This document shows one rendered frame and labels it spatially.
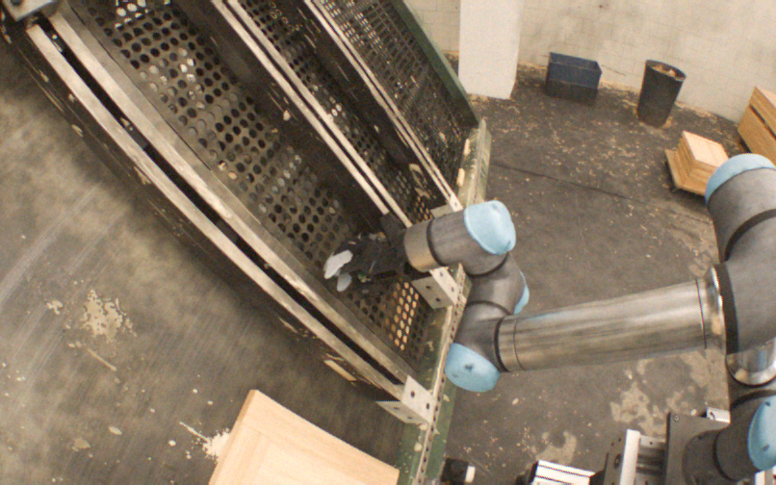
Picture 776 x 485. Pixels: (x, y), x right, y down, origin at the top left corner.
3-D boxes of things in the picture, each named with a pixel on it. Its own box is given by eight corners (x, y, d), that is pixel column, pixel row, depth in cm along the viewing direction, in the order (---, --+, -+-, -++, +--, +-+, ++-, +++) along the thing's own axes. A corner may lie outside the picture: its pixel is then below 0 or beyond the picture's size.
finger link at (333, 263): (304, 278, 68) (341, 268, 63) (317, 255, 72) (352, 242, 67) (316, 289, 70) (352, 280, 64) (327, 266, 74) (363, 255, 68)
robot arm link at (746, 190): (727, 425, 50) (719, 232, 29) (723, 363, 59) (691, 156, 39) (781, 417, 42) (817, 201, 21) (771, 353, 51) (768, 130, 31)
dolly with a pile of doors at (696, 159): (717, 212, 250) (737, 175, 221) (669, 195, 266) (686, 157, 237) (703, 173, 289) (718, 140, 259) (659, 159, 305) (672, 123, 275)
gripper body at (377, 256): (334, 272, 61) (394, 256, 55) (351, 237, 67) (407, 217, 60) (362, 301, 65) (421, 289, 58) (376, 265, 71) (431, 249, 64)
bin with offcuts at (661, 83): (673, 134, 340) (691, 83, 293) (633, 121, 355) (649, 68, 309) (665, 114, 372) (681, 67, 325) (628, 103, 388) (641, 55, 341)
